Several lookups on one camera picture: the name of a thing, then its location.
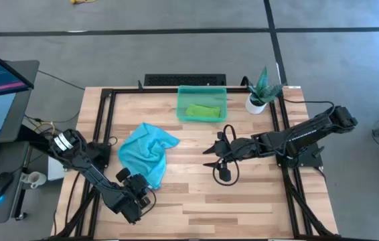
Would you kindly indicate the white cup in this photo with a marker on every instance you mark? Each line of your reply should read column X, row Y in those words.
column 37, row 179

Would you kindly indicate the grey side desk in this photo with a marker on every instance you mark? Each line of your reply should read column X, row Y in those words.
column 15, row 117

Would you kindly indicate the green microfiber towel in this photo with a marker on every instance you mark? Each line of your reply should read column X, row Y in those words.
column 203, row 111

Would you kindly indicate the teal plastic basket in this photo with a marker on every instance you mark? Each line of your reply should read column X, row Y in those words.
column 203, row 95

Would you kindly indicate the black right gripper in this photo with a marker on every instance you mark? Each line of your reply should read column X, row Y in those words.
column 241, row 149

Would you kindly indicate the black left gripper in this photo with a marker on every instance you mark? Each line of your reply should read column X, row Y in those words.
column 137, row 189

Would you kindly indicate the potted snake plant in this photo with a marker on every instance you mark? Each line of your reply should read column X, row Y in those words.
column 260, row 95

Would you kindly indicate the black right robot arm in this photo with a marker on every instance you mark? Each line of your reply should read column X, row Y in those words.
column 310, row 130

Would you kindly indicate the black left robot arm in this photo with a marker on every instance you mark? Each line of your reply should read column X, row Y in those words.
column 92, row 174

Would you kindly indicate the black perforated panel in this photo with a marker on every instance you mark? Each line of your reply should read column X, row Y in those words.
column 183, row 80

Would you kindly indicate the white box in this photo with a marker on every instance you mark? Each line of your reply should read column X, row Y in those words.
column 55, row 170

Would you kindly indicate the black aluminium table frame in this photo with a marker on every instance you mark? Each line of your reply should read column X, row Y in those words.
column 136, row 90

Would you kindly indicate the blue microfiber towel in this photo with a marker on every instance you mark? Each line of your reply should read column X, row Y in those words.
column 146, row 150

